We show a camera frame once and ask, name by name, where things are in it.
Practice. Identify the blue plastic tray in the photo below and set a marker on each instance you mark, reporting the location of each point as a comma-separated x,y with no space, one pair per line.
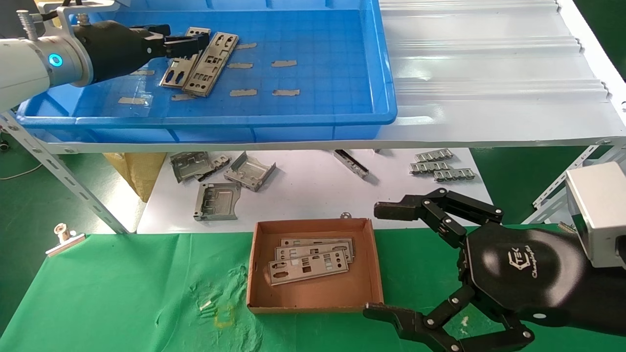
318,49

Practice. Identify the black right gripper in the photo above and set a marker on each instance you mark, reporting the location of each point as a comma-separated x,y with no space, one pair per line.
523,274

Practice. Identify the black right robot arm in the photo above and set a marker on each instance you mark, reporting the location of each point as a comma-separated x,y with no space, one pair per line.
606,298

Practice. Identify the grey tape piece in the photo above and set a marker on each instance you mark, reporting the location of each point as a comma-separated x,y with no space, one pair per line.
240,65
243,92
286,92
182,97
247,46
284,63
144,73
132,100

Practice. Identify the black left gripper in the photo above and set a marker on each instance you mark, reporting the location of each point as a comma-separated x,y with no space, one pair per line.
117,49

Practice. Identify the silver metal io shield plate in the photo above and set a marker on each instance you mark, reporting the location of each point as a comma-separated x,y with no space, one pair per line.
172,77
313,240
323,270
293,252
208,73

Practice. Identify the green table cloth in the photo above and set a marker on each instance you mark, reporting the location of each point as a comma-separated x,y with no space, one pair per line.
146,274

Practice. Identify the long narrow metal strip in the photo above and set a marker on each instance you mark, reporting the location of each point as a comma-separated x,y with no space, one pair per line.
352,164

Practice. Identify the small white tape scrap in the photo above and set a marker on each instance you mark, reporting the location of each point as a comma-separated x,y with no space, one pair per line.
206,304

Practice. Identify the white paper sheet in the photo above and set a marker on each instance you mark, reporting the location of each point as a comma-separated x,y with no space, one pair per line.
303,195

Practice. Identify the brown cardboard box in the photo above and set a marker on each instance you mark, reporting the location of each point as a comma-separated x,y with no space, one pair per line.
318,296

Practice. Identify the small toothed metal piece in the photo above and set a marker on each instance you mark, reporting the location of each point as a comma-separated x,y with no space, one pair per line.
220,162

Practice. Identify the grey open metal box bracket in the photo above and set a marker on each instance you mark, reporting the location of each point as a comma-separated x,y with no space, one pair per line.
249,171

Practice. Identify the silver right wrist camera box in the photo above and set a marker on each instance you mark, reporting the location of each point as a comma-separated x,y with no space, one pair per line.
596,215

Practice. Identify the grey bent metal bracket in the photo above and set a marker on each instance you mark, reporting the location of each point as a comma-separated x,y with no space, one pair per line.
188,166

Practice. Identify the perforated metal shelf strut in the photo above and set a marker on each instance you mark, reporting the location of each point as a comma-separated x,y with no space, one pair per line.
562,183
49,161

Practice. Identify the silver metal clip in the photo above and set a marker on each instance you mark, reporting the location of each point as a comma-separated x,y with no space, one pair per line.
63,242

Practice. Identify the grey metal box part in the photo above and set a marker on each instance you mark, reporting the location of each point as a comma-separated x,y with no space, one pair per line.
217,200

